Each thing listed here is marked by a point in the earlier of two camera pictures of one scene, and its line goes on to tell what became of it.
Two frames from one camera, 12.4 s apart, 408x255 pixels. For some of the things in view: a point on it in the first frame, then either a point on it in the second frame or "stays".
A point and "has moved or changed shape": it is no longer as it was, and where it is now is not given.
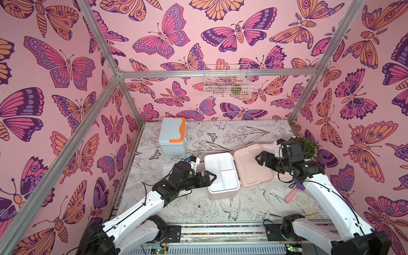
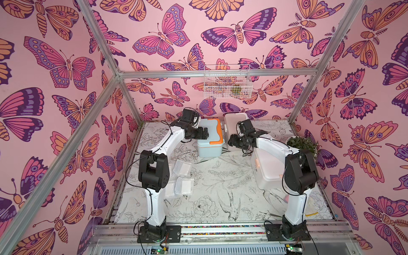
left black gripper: x=205 y=183 → x=200 y=130
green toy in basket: x=236 y=90 stays
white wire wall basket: x=230 y=81 stays
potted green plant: x=309 y=148 stays
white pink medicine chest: x=277 y=146 has moved or changed shape
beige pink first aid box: x=227 y=172 → x=230 y=121
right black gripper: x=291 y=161 → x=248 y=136
